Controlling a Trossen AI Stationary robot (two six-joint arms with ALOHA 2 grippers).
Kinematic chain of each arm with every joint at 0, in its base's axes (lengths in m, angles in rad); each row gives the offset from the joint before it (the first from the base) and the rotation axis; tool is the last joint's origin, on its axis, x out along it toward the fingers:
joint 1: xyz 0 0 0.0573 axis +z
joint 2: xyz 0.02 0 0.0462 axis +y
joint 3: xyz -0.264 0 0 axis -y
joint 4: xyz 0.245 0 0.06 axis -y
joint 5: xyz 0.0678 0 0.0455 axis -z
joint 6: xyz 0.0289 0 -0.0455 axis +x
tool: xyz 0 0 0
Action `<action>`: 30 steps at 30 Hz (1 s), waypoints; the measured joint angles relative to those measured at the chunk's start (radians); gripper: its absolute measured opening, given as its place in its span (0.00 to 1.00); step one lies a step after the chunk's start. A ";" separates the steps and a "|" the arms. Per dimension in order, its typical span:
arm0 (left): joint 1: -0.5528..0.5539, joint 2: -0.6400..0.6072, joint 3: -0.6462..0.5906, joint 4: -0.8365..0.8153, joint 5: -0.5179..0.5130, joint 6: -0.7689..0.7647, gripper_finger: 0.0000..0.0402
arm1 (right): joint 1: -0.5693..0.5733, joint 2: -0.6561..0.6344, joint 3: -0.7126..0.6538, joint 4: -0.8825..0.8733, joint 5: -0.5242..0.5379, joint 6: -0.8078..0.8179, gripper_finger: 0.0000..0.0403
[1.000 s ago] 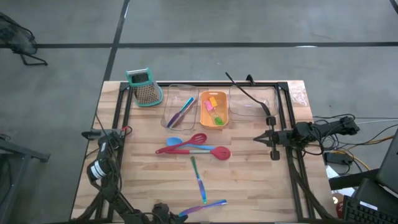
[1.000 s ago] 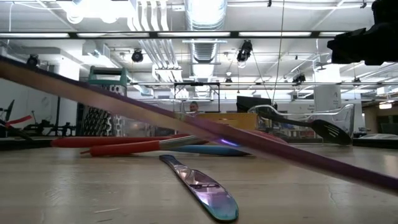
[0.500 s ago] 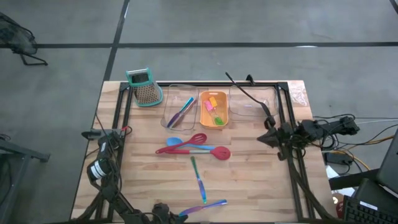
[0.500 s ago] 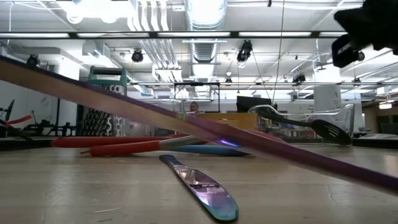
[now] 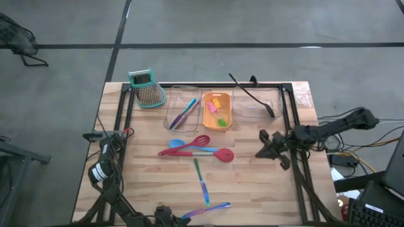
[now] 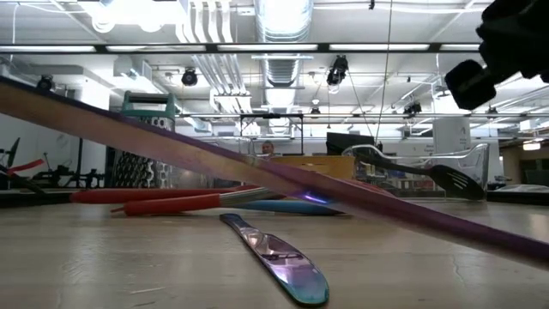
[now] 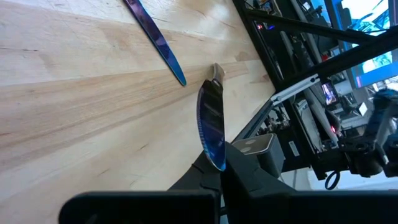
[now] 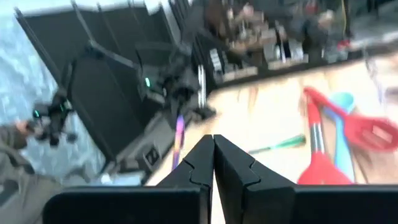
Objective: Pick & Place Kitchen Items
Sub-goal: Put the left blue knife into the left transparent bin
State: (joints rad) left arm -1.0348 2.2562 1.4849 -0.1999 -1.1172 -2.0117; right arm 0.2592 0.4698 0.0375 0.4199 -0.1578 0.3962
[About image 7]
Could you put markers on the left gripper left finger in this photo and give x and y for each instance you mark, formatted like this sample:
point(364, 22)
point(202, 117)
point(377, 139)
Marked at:
point(199, 177)

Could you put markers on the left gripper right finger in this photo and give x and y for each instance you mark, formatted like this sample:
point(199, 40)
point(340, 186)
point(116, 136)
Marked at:
point(242, 174)

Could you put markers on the iridescent table knife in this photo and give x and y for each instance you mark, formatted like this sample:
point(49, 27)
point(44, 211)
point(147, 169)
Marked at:
point(211, 124)
point(155, 34)

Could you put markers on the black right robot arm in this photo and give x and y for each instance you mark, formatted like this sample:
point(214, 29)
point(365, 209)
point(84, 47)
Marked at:
point(357, 152)

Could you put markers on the computer monitor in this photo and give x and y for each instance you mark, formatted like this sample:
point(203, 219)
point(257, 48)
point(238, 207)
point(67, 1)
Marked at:
point(373, 68)

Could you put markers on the grey table-level camera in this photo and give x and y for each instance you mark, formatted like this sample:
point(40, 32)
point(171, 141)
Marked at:
point(264, 155)

